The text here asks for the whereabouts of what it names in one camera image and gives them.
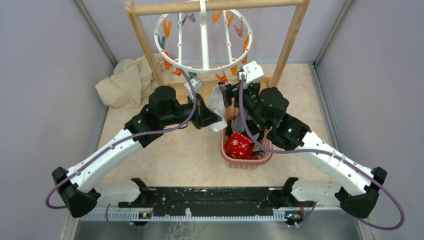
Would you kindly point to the grey sock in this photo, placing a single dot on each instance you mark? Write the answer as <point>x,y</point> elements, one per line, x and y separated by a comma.
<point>237,125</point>

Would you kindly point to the pink plastic laundry basket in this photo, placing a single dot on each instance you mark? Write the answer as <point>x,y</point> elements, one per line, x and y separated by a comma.
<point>259,155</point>

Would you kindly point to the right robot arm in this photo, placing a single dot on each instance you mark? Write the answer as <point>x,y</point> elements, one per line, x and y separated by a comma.
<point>354,188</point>

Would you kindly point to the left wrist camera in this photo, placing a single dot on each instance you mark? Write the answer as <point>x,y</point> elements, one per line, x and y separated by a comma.
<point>197,85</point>

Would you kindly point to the white round clip hanger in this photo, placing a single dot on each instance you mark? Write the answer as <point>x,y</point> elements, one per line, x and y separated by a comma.
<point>209,45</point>

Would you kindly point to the pink plastic clip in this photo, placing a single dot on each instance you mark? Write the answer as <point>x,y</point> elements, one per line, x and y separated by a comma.
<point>239,29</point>

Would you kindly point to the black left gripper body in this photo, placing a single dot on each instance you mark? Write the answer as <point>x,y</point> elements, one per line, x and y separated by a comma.
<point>198,120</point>

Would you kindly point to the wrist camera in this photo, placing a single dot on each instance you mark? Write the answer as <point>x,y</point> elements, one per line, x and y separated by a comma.
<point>251,71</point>
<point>197,85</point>

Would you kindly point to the orange plastic clip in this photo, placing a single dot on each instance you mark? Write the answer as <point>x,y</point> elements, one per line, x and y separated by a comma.
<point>222,78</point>

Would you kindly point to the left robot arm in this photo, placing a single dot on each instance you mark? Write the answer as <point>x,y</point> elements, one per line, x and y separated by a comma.
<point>78,185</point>

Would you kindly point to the lilac plastic clip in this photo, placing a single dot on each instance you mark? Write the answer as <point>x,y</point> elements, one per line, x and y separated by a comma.
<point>191,16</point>

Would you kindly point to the beige crumpled cloth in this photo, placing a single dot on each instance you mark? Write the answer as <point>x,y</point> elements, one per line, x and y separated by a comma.
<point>132,81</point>

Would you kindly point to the white sock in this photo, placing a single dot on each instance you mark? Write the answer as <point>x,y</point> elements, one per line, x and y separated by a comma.
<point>216,104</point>

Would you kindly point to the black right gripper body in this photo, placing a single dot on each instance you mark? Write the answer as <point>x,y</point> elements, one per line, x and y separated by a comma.
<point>250,96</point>

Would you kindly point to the teal plastic clip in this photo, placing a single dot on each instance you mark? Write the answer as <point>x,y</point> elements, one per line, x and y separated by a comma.
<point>161,42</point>

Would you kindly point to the red snowflake sock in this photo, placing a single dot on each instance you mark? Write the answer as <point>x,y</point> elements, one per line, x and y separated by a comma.
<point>239,146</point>

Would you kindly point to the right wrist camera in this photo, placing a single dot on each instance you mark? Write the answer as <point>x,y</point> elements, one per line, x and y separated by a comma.
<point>251,71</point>

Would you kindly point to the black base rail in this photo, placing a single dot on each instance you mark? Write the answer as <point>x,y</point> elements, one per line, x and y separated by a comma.
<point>214,201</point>

